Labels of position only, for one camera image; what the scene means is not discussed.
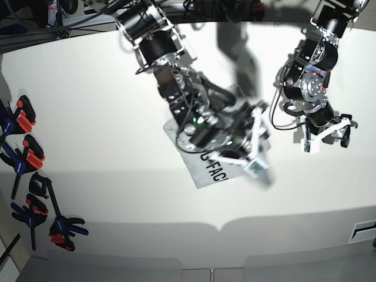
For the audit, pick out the black camera mount top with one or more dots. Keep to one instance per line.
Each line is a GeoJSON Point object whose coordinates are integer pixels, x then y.
{"type": "Point", "coordinates": [222, 11]}

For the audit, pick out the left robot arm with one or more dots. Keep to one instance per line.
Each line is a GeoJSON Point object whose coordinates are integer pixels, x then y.
{"type": "Point", "coordinates": [304, 78]}

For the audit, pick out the grey T-shirt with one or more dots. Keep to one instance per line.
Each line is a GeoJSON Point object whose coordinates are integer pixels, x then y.
{"type": "Point", "coordinates": [204, 171]}

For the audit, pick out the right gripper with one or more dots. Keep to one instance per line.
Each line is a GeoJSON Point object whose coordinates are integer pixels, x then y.
{"type": "Point", "coordinates": [203, 129]}

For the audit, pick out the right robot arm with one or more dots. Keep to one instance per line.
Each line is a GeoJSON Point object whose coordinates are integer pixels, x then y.
{"type": "Point", "coordinates": [156, 42]}

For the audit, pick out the blue red bar clamp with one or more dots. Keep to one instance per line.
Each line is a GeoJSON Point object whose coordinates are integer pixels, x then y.
{"type": "Point", "coordinates": [18, 122]}
{"type": "Point", "coordinates": [27, 161]}
{"type": "Point", "coordinates": [33, 215]}

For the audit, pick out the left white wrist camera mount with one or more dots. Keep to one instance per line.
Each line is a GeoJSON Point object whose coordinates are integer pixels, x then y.
{"type": "Point", "coordinates": [339, 128]}

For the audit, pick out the long black bar clamp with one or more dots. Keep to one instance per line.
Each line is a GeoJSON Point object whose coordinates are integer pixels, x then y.
{"type": "Point", "coordinates": [62, 228]}

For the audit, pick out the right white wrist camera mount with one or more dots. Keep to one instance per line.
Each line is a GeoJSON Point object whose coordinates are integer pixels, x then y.
{"type": "Point", "coordinates": [252, 148]}

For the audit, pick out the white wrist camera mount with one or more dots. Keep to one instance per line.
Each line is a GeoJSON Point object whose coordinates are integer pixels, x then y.
{"type": "Point", "coordinates": [252, 148]}
{"type": "Point", "coordinates": [339, 128]}

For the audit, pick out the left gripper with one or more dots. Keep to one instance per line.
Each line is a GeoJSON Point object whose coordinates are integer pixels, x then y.
{"type": "Point", "coordinates": [322, 116]}

